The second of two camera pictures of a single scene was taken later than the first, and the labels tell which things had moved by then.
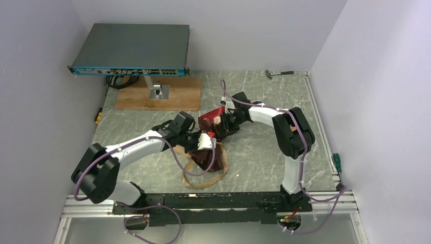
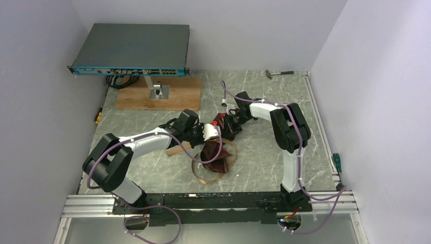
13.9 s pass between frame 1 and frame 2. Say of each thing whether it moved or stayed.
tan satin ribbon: moved
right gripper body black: stayed
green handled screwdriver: stayed
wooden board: stayed
